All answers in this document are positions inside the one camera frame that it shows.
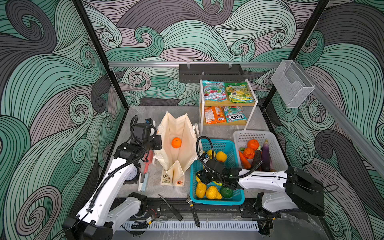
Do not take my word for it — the orange tangerine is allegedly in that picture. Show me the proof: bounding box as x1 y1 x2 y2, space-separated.
171 137 182 149

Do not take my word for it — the cream floral tote bag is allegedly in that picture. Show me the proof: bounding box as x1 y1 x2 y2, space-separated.
154 112 202 187

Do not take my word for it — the pink green candy bag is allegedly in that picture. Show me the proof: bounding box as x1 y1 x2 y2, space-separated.
203 81 227 102

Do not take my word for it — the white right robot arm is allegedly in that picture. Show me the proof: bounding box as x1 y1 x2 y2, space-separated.
196 159 325 217

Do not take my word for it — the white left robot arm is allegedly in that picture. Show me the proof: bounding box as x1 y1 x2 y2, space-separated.
63 119 162 240

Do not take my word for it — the orange Fox's candy bag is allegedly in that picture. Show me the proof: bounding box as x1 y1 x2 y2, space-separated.
204 106 226 125

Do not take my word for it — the teal Fox's candy bag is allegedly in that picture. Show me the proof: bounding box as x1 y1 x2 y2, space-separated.
223 106 247 123

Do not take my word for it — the yellow green candy bag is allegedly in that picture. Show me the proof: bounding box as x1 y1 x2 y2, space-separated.
225 82 254 104

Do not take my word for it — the teal plastic basket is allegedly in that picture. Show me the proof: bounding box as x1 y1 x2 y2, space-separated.
190 139 245 206

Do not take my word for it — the yellow starfruit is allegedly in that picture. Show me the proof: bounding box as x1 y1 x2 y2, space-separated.
196 182 207 199

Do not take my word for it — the yellow orange peach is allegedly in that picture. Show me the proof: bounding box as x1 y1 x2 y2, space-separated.
216 151 228 163

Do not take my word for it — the large yellow pear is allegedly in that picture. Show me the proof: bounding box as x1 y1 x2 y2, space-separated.
206 186 222 200

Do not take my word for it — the green avocado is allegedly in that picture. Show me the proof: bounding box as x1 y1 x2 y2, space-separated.
220 186 234 199

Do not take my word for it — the black adjustable wrench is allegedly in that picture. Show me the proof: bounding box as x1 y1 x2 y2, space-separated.
186 194 201 228

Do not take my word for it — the orange carrot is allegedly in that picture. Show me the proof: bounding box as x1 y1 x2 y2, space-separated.
239 151 251 170

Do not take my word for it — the red orange bell pepper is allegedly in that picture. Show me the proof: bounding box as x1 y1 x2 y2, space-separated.
243 148 255 160

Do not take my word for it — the black alarm clock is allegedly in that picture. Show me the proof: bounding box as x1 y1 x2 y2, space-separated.
124 168 140 185

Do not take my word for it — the dark green cucumber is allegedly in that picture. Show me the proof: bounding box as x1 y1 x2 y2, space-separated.
252 146 263 171

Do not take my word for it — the orange tomato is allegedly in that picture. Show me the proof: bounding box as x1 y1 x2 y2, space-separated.
247 139 260 151

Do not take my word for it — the purple eggplant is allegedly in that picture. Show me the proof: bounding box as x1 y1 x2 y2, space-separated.
261 139 271 172

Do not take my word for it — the white plastic basket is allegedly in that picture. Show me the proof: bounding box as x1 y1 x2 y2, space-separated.
233 130 288 171

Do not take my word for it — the white wooden shelf rack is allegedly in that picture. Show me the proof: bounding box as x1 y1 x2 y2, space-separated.
199 79 259 134

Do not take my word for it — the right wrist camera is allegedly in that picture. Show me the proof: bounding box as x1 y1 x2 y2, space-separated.
201 152 210 163

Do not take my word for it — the pink handled brush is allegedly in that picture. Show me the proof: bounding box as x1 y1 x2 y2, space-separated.
138 151 154 192

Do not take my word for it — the white slotted cable duct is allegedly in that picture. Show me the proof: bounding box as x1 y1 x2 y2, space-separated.
115 220 260 232

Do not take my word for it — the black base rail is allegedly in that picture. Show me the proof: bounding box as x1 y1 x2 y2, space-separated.
130 198 282 222

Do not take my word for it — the black wall tray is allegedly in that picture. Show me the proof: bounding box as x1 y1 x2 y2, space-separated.
179 64 244 83

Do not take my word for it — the clear acrylic wall holder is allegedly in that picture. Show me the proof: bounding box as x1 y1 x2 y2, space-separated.
272 60 315 109

